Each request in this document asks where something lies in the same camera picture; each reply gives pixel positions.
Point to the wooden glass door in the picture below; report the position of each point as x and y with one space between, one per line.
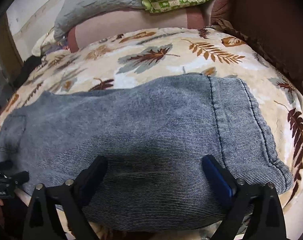
10 62

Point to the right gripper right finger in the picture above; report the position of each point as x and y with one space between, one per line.
238 198

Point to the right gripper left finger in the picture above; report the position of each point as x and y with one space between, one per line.
42 219

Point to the cream small cushion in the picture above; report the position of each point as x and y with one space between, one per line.
44 43

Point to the leaf print cream blanket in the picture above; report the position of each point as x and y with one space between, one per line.
137 57

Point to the brown cardboard box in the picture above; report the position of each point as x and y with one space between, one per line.
274 28

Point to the black cloth bundle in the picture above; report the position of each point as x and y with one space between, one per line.
29 65

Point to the blue denim jeans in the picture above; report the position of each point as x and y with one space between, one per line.
154 137

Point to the grey quilted pillow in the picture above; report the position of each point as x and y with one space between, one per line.
74 12

